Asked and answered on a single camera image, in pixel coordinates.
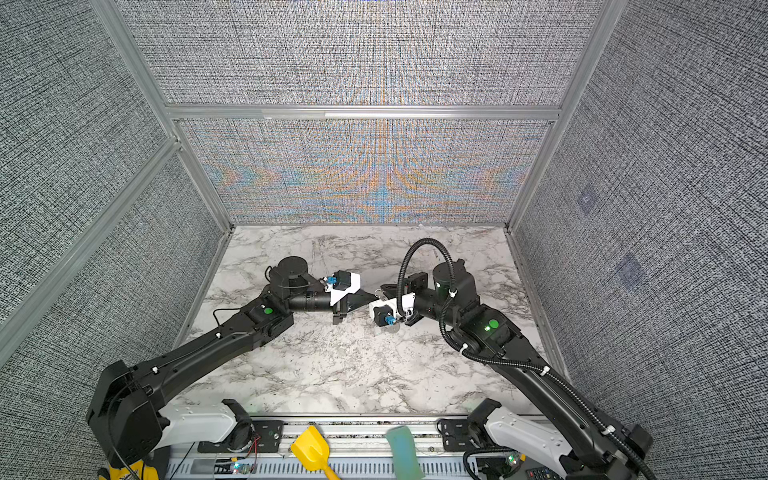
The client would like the black remote control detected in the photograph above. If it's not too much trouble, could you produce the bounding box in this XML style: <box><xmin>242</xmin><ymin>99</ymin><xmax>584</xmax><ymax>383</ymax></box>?
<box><xmin>525</xmin><ymin>467</ymin><xmax>562</xmax><ymax>480</ymax></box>

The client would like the aluminium corner frame post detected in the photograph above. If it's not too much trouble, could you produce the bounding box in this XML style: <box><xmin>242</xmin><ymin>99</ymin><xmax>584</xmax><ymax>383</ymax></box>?
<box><xmin>90</xmin><ymin>1</ymin><xmax>234</xmax><ymax>232</ymax></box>

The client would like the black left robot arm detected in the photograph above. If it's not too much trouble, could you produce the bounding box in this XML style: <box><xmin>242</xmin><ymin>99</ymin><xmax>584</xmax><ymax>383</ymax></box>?
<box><xmin>86</xmin><ymin>256</ymin><xmax>377</xmax><ymax>468</ymax></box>

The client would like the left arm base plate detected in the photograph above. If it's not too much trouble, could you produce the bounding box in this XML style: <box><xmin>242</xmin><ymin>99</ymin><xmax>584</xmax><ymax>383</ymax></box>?
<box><xmin>197</xmin><ymin>419</ymin><xmax>284</xmax><ymax>455</ymax></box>

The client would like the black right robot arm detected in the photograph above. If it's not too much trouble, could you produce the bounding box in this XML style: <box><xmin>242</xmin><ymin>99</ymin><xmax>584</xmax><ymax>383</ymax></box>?
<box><xmin>369</xmin><ymin>260</ymin><xmax>655</xmax><ymax>479</ymax></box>

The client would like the yellow black work glove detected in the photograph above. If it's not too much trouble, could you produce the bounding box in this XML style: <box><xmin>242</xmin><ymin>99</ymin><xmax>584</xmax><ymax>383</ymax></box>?
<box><xmin>97</xmin><ymin>461</ymin><xmax>159</xmax><ymax>480</ymax></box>

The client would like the teal green sponge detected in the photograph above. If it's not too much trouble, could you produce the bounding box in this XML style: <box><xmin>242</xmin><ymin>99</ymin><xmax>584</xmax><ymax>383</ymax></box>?
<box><xmin>385</xmin><ymin>425</ymin><xmax>424</xmax><ymax>480</ymax></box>

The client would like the aluminium horizontal frame bar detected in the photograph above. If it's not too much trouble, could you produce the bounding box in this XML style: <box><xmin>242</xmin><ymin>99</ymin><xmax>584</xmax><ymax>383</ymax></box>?
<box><xmin>165</xmin><ymin>104</ymin><xmax>562</xmax><ymax>121</ymax></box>

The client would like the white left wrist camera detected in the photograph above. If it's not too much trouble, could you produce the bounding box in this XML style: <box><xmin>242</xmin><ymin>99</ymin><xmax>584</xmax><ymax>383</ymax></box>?
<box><xmin>324</xmin><ymin>270</ymin><xmax>361</xmax><ymax>306</ymax></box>

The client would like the yellow plastic scoop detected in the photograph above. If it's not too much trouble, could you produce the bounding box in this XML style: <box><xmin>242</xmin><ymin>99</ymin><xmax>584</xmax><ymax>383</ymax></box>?
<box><xmin>291</xmin><ymin>425</ymin><xmax>340</xmax><ymax>480</ymax></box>

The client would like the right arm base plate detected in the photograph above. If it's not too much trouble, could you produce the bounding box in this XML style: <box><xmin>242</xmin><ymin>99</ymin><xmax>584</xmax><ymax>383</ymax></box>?
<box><xmin>436</xmin><ymin>417</ymin><xmax>485</xmax><ymax>452</ymax></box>

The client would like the black corrugated cable conduit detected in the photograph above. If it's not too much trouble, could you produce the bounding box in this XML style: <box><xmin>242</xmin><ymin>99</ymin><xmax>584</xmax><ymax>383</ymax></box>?
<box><xmin>395</xmin><ymin>238</ymin><xmax>658</xmax><ymax>480</ymax></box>

